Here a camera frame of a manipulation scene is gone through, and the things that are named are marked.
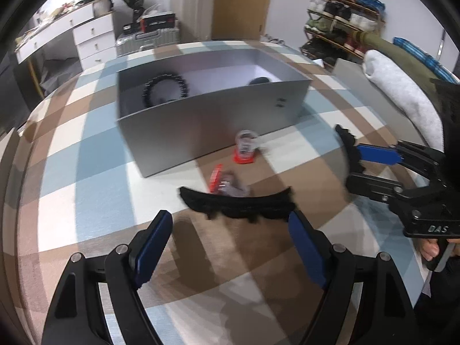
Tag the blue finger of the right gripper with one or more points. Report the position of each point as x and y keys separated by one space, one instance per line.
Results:
x=374 y=188
x=381 y=153

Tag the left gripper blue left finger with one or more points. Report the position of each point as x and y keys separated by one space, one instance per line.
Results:
x=76 y=315

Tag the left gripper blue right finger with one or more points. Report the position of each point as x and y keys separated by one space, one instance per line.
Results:
x=385 y=314

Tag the black curved hair comb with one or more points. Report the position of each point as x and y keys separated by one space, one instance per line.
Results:
x=276 y=206
x=351 y=150

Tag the right hand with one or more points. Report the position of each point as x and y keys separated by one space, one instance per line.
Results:
x=429 y=248

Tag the white rolled blanket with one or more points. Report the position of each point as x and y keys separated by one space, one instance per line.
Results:
x=406 y=95

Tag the blue plaid cloth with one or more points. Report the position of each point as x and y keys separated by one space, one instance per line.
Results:
x=430 y=62

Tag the plaid bed sheet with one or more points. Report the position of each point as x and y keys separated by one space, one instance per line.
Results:
x=222 y=281

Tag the olive green rolled mat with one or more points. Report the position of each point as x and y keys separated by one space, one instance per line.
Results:
x=416 y=70

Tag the shoe rack with shoes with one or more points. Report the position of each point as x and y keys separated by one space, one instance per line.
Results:
x=331 y=25

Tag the grey open cardboard box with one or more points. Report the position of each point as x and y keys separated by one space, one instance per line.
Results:
x=176 y=109

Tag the wooden door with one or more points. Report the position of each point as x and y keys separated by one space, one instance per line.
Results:
x=239 y=19

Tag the silver suitcase lying flat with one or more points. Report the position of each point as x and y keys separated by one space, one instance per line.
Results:
x=131 y=43

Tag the white upright suitcase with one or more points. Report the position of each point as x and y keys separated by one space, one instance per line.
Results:
x=195 y=19

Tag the black red box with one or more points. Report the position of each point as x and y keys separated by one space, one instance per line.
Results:
x=158 y=21

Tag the white desk with drawers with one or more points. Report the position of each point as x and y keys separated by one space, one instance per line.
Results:
x=86 y=32

